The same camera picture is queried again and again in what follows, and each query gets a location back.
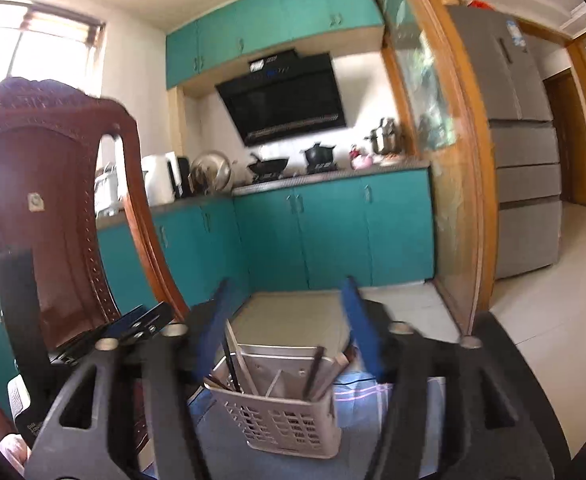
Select white countertop appliance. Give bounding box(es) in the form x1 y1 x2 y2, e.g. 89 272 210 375
140 151 180 206

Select teal wall cabinets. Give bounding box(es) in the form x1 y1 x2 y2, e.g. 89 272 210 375
165 0 386 88

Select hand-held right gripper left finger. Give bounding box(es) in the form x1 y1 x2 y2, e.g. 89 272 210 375
23 277 246 480

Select pink small container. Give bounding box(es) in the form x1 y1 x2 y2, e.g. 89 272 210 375
350 146 374 170

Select striped blue cloth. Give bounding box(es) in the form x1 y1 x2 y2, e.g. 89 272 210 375
188 370 446 480

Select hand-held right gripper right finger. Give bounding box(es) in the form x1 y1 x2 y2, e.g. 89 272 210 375
340 276 574 480

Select black wok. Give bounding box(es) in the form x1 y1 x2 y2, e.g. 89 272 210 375
247 152 290 181

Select stainless steel pot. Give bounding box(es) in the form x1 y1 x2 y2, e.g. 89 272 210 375
369 117 404 156

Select black countertop appliance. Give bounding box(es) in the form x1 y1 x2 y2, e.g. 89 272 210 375
175 156 194 198

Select black range hood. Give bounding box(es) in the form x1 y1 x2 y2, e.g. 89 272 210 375
215 48 348 147

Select window with blind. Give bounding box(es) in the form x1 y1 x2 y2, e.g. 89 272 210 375
0 2 106 91

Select black lidded pot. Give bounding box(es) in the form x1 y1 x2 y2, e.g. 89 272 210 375
304 142 338 168

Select brown wooden door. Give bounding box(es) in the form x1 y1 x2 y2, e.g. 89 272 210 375
543 70 586 206

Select silver pot lid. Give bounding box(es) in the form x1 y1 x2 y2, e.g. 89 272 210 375
190 150 233 193

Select white dish rack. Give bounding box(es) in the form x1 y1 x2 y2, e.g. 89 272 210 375
94 162 124 216

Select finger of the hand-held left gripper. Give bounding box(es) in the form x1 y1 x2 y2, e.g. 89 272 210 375
136 301 176 336
104 304 149 343

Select white plastic utensil basket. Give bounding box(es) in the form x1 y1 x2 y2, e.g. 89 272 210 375
204 344 346 461

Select teal base cabinets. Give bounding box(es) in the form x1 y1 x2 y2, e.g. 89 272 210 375
96 167 436 311

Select carved wooden chair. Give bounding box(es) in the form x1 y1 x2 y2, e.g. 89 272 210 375
0 77 189 441

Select person's left hand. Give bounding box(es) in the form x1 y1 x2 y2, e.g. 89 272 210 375
0 434 30 476

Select grey refrigerator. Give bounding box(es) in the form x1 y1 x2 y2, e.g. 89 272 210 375
448 5 562 281

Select wood framed glass door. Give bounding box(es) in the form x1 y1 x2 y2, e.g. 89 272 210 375
373 0 498 336

